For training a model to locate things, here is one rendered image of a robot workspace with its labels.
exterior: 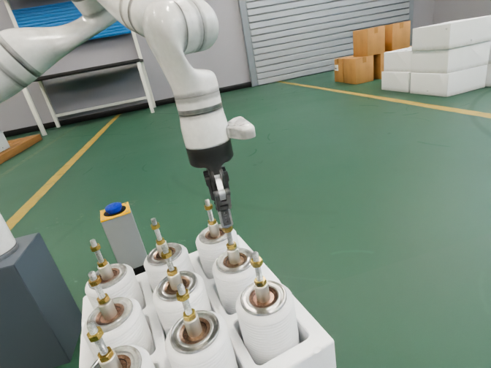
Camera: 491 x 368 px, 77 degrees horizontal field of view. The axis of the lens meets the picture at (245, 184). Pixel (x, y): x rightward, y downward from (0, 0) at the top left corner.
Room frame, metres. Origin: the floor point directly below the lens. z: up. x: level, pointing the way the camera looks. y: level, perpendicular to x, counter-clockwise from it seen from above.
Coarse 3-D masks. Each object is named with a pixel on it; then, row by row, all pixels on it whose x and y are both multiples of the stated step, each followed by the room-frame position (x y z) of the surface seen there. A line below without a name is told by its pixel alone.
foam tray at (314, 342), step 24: (240, 240) 0.67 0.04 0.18; (192, 264) 0.61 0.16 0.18; (264, 264) 0.56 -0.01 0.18; (144, 288) 0.56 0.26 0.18; (216, 288) 0.53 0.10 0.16; (144, 312) 0.48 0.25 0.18; (216, 312) 0.45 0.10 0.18; (240, 336) 0.42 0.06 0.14; (312, 336) 0.36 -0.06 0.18; (168, 360) 0.36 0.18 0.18; (240, 360) 0.34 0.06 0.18; (288, 360) 0.32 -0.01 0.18; (312, 360) 0.33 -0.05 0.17
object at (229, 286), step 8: (216, 272) 0.48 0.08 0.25; (240, 272) 0.46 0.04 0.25; (248, 272) 0.46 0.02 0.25; (216, 280) 0.47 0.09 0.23; (224, 280) 0.46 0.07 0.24; (232, 280) 0.45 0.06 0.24; (240, 280) 0.45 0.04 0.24; (248, 280) 0.46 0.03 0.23; (224, 288) 0.46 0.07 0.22; (232, 288) 0.45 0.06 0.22; (240, 288) 0.45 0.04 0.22; (224, 296) 0.46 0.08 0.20; (232, 296) 0.45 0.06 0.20; (224, 304) 0.47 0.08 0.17; (232, 304) 0.45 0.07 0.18; (232, 312) 0.46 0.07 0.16
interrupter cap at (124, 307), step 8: (120, 304) 0.43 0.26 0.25; (128, 304) 0.43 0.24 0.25; (96, 312) 0.42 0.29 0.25; (120, 312) 0.42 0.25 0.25; (128, 312) 0.41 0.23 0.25; (88, 320) 0.41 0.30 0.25; (96, 320) 0.41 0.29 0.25; (104, 320) 0.40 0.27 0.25; (112, 320) 0.40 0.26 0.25; (120, 320) 0.40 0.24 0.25; (104, 328) 0.38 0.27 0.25; (112, 328) 0.38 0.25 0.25
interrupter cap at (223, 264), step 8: (240, 248) 0.53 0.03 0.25; (224, 256) 0.51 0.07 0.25; (240, 256) 0.51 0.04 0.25; (248, 256) 0.50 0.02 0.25; (216, 264) 0.49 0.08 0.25; (224, 264) 0.49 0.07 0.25; (232, 264) 0.49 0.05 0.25; (240, 264) 0.48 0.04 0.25; (248, 264) 0.47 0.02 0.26; (224, 272) 0.47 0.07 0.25; (232, 272) 0.46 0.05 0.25
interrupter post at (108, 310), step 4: (112, 300) 0.42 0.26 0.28; (100, 304) 0.41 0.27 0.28; (104, 304) 0.41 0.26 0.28; (108, 304) 0.41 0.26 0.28; (112, 304) 0.41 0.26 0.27; (100, 308) 0.40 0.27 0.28; (104, 308) 0.40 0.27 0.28; (108, 308) 0.41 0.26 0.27; (112, 308) 0.41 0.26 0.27; (104, 312) 0.40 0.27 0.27; (108, 312) 0.40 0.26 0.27; (112, 312) 0.41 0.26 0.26; (116, 312) 0.42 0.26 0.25; (104, 316) 0.40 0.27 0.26; (108, 316) 0.40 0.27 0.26; (112, 316) 0.41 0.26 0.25
